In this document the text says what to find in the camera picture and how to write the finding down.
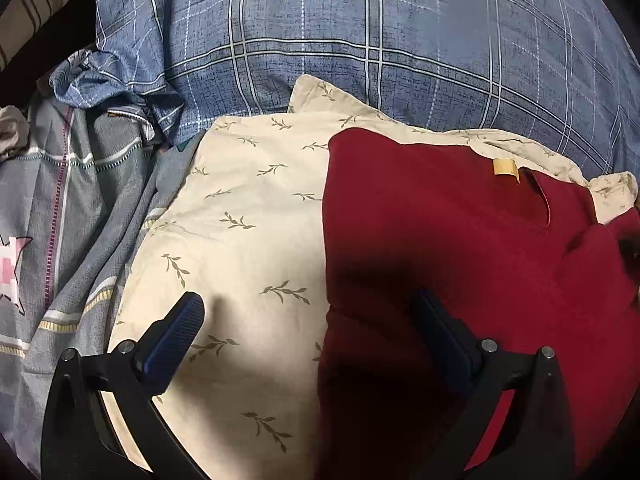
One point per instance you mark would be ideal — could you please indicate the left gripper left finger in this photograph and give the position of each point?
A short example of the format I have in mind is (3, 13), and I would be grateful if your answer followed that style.
(79, 440)

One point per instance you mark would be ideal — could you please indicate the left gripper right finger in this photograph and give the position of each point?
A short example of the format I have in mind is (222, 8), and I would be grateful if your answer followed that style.
(535, 440)

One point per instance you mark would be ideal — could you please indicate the dark red garment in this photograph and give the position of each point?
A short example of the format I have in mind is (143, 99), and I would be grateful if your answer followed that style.
(523, 260)

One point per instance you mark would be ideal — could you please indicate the grey star-print bedsheet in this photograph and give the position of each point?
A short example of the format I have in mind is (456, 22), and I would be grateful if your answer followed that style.
(76, 203)

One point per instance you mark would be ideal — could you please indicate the cream leaf-print pillow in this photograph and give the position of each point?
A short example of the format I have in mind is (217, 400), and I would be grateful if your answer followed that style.
(244, 232)

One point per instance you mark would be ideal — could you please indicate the grey crumpled cloth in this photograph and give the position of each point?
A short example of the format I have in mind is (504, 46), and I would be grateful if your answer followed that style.
(14, 131)

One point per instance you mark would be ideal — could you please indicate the blue plaid pillow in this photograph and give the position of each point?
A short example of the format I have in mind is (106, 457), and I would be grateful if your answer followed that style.
(558, 71)

